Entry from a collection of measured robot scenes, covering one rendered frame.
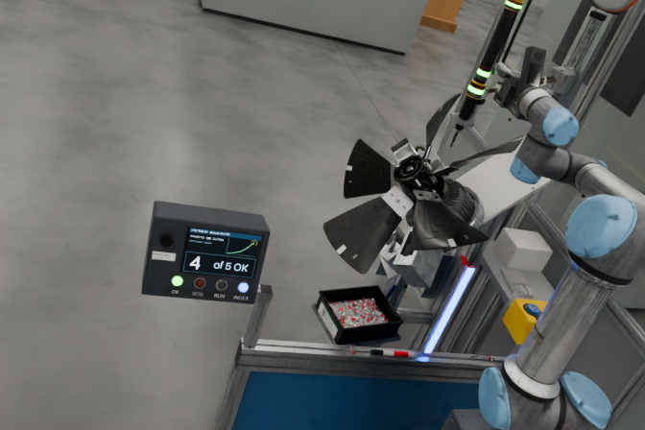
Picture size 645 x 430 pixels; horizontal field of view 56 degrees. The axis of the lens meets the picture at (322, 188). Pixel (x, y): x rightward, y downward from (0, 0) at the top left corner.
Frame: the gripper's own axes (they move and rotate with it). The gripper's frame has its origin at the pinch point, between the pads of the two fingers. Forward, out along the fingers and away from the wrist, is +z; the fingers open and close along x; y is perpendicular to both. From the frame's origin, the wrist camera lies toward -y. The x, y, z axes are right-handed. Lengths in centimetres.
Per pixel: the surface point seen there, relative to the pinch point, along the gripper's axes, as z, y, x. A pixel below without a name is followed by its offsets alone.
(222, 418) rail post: -31, 108, -55
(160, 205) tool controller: -26, 42, -82
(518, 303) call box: -27, 59, 22
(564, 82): 37, 11, 49
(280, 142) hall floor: 261, 166, 14
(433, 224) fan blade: -9.0, 47.7, -4.1
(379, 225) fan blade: 9, 62, -11
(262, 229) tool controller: -32, 41, -59
